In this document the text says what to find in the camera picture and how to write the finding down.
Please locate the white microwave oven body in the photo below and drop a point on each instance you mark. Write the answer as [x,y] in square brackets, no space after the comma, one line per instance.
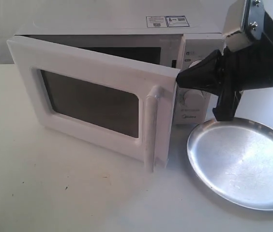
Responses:
[170,47]

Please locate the round silver metal tray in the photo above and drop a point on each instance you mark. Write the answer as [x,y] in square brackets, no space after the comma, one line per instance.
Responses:
[234,160]

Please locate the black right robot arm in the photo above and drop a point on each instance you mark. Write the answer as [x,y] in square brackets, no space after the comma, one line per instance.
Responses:
[248,68]

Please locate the lower white control knob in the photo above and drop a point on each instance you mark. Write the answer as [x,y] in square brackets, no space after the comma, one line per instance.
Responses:
[192,98]

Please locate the upper white control knob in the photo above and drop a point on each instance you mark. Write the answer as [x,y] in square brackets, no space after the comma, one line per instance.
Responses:
[195,64]

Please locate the blue white label sticker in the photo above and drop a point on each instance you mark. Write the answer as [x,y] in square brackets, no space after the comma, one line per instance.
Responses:
[173,21]

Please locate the white control knob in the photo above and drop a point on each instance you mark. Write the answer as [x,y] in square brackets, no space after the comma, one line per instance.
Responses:
[192,98]
[195,64]

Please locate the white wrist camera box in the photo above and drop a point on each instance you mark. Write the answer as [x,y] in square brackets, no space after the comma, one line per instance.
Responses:
[244,24]

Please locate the white microwave door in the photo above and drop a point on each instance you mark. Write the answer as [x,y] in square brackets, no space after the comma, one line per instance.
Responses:
[82,89]

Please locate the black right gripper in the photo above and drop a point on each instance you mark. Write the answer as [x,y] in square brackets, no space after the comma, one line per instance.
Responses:
[227,104]

